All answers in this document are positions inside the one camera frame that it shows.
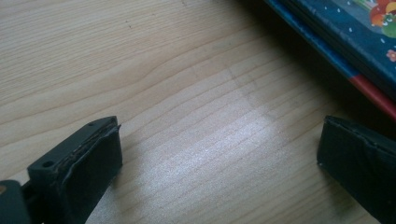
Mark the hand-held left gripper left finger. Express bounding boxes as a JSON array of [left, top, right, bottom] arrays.
[[27, 116, 123, 224]]

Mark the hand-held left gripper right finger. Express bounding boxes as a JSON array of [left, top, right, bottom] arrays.
[[317, 115, 396, 224]]

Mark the red picture book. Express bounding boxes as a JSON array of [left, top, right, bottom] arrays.
[[348, 74, 396, 120]]

